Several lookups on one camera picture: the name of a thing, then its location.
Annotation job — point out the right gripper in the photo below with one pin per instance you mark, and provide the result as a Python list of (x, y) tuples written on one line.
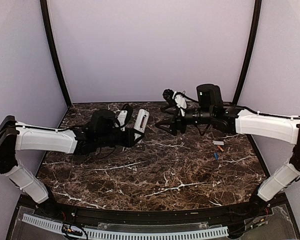
[(172, 122)]

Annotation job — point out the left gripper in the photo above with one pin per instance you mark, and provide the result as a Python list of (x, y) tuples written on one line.
[(129, 140)]

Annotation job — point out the white remote control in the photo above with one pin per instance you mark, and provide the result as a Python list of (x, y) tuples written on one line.
[(141, 120)]

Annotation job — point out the grey battery cover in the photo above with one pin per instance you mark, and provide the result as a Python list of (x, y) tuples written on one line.
[(218, 143)]

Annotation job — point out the blue battery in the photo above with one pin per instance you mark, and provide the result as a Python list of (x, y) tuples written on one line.
[(216, 156)]

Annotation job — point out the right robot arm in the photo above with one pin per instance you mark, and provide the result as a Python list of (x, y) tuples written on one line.
[(234, 120)]

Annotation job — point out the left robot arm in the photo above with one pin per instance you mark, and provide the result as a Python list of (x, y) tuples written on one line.
[(105, 129)]

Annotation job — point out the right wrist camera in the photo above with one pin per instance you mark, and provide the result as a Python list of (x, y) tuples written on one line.
[(176, 99)]

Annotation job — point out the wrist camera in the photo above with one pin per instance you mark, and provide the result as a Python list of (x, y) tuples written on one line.
[(124, 116), (176, 99)]

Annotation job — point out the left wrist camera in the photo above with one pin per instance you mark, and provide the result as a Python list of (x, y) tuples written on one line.
[(124, 116)]

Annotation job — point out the white slotted cable duct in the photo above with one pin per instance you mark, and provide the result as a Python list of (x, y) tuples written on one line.
[(89, 233)]

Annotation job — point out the black front rail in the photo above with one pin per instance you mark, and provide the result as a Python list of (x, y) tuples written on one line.
[(215, 215)]

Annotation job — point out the right black frame post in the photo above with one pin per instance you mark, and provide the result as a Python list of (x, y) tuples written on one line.
[(249, 51)]

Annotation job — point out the black frame post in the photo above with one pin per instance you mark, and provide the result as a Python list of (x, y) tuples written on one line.
[(249, 51), (53, 52)]

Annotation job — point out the left black frame post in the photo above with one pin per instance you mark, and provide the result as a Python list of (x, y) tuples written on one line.
[(53, 52)]

